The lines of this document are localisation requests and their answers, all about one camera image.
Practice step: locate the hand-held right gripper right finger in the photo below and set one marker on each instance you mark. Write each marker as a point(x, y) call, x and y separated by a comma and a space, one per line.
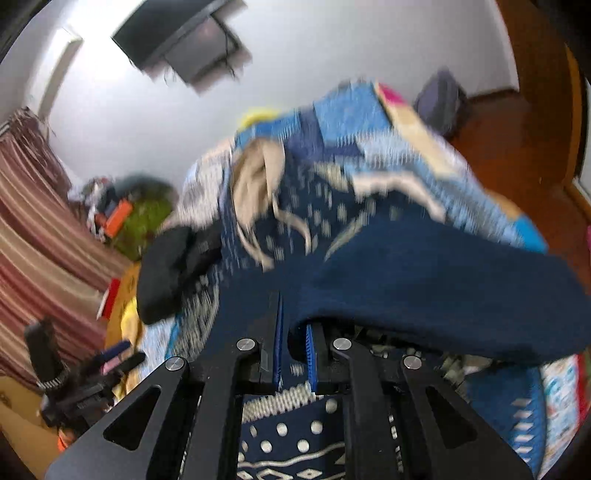
point(311, 357)

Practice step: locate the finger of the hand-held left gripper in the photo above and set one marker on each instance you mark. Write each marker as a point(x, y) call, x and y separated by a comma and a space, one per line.
point(115, 350)
point(129, 362)

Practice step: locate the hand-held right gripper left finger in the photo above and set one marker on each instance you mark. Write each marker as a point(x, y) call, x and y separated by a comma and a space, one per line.
point(277, 341)

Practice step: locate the navy patterned sweater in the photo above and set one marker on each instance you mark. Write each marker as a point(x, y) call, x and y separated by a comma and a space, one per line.
point(415, 286)

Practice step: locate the orange object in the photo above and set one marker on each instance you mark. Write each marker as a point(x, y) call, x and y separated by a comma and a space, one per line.
point(63, 443)

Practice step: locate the red packet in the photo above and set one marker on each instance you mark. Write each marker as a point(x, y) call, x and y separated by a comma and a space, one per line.
point(110, 297)

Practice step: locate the cardboard box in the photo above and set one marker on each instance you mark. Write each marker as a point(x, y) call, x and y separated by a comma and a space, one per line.
point(18, 415)

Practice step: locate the black cloth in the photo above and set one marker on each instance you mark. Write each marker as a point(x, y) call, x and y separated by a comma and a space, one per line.
point(161, 272)

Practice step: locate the orange box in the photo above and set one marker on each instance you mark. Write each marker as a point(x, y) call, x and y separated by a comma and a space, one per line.
point(119, 216)

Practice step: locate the green heap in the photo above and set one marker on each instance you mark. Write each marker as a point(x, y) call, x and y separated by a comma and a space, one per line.
point(147, 217)

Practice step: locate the striped curtain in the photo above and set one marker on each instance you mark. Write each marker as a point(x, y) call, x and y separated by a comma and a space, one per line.
point(37, 230)

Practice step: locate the yellow cloth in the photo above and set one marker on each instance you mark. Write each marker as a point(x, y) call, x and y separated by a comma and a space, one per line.
point(258, 119)

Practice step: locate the patchwork printed blanket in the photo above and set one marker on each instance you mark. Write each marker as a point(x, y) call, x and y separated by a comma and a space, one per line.
point(351, 124)

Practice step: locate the white air conditioner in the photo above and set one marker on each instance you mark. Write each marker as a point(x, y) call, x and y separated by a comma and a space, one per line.
point(60, 69)

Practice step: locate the brown wooden wardrobe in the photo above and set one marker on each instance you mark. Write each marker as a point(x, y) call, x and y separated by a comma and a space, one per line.
point(540, 69)

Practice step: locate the black wall television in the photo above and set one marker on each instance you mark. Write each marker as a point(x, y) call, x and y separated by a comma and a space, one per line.
point(152, 37)

